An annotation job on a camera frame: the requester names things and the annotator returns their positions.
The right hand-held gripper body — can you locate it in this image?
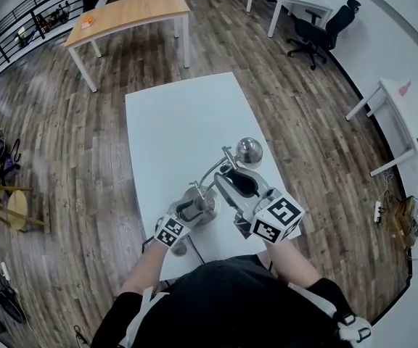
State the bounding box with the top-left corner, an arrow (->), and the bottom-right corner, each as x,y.
232,188 -> 306,246

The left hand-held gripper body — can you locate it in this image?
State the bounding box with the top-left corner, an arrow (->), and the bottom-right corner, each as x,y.
153,213 -> 192,249

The silver desk lamp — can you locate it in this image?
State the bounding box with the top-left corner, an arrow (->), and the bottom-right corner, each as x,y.
181,136 -> 264,226

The person's left forearm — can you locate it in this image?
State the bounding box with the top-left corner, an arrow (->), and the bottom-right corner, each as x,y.
120,241 -> 168,297

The person's right forearm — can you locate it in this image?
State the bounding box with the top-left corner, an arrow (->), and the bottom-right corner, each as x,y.
265,239 -> 322,286

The white rectangular table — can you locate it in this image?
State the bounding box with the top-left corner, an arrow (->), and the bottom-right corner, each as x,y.
124,71 -> 303,282

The person's black clothing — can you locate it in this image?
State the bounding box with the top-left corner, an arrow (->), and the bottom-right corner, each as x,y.
91,254 -> 355,348

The black headrest office chair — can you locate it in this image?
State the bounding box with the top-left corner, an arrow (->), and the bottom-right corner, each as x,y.
286,0 -> 362,71

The small white side table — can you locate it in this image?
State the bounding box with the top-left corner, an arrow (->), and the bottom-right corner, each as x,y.
345,77 -> 418,177

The open black case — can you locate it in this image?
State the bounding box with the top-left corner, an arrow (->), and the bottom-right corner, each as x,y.
0,290 -> 25,324

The wooden top table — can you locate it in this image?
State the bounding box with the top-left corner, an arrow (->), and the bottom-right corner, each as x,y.
64,0 -> 191,93

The black cable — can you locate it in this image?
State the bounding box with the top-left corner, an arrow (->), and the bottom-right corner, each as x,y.
186,234 -> 205,264

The cardboard box with cables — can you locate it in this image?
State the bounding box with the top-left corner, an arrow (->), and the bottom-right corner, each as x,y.
392,196 -> 418,248

